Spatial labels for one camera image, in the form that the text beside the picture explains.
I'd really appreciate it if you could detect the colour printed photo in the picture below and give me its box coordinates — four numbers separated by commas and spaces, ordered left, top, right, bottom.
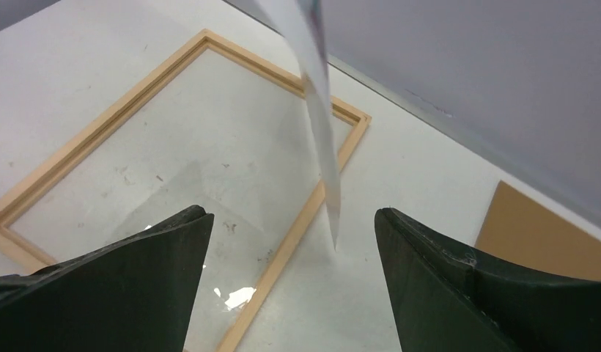
257, 0, 341, 246

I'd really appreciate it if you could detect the aluminium table edge rail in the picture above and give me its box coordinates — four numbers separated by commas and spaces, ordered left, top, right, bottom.
222, 0, 601, 234

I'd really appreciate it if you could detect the brown frame backing board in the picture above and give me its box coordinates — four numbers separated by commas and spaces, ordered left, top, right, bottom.
475, 181, 601, 281

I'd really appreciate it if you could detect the light wooden picture frame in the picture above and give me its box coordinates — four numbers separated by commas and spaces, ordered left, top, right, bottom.
0, 28, 372, 352

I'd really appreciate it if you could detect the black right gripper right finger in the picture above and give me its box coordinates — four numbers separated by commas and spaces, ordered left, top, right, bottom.
374, 208, 601, 351

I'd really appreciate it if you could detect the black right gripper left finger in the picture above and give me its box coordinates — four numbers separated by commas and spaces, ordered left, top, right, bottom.
0, 205, 215, 351

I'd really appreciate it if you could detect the clear glass pane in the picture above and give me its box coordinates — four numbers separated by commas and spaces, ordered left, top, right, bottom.
10, 50, 320, 351

